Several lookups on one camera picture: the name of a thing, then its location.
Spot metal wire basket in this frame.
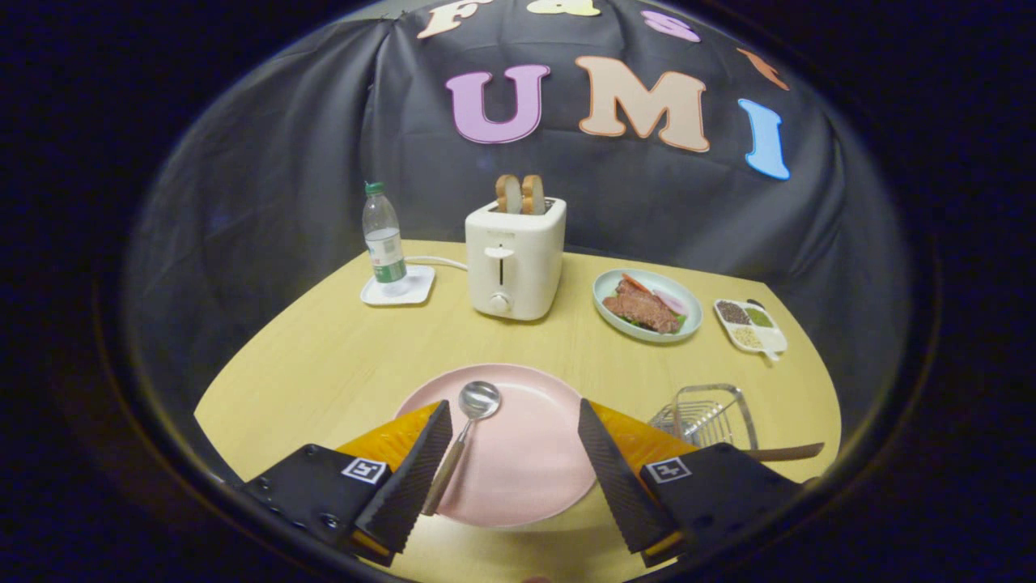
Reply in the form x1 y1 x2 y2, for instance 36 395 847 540
647 383 759 452

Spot pink plate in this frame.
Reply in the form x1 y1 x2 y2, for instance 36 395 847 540
393 363 600 529

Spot green lettuce leaf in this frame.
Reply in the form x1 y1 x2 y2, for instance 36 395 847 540
623 312 690 335

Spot wooden-handled metal spoon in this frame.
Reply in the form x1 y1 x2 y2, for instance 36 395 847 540
421 381 503 517

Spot clear plastic water bottle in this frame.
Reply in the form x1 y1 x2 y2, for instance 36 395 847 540
362 181 410 297

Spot white square coaster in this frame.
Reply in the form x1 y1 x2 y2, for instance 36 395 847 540
360 265 436 307

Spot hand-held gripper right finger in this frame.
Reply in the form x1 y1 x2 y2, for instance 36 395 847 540
577 398 810 568

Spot light green plate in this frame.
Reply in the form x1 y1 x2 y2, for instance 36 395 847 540
592 268 704 344

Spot white divided seasoning dish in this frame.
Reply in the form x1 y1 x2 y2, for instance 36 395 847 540
713 298 788 362

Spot brown meat slices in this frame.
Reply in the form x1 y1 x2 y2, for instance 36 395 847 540
602 279 682 334

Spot wooden-handled metal fork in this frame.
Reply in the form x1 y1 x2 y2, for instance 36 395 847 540
741 442 826 463

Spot white toaster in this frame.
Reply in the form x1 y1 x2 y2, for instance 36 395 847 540
465 197 567 321

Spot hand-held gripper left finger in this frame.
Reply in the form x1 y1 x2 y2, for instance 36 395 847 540
239 399 454 568

